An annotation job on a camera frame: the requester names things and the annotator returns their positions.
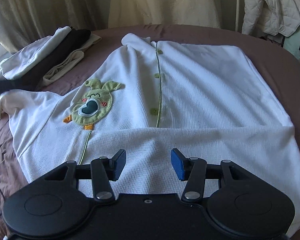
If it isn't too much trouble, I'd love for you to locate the folded white top garment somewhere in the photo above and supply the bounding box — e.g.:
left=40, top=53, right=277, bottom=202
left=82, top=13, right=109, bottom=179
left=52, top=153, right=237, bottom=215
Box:
left=0, top=26, right=71, bottom=80

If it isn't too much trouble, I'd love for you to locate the folded cream bottom garment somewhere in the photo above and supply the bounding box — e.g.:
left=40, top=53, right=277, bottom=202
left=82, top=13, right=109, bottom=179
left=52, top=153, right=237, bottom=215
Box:
left=40, top=34, right=102, bottom=87

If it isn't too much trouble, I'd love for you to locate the mauve bed sheet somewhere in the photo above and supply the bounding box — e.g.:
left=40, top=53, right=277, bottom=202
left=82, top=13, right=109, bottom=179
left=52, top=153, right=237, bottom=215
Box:
left=0, top=25, right=300, bottom=239

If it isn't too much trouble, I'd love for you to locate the folded dark grey garment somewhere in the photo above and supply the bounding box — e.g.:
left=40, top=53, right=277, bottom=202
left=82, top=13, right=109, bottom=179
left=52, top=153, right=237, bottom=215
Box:
left=12, top=29, right=91, bottom=91

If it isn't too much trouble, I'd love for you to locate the white clothes rack pole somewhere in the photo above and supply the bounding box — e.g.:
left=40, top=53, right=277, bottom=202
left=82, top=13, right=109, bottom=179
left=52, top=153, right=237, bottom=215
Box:
left=235, top=0, right=240, bottom=32

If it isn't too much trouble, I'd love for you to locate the white waffle pajama top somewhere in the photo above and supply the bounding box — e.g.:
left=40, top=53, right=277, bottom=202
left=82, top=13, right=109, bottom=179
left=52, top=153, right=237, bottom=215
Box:
left=0, top=34, right=300, bottom=236

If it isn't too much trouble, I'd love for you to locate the beige curtain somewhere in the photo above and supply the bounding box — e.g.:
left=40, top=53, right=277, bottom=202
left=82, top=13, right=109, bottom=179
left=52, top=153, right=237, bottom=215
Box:
left=0, top=0, right=244, bottom=53

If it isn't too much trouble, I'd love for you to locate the hanging white quilted jacket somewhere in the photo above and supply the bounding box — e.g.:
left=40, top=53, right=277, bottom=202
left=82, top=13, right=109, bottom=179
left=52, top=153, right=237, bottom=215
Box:
left=242, top=0, right=300, bottom=37

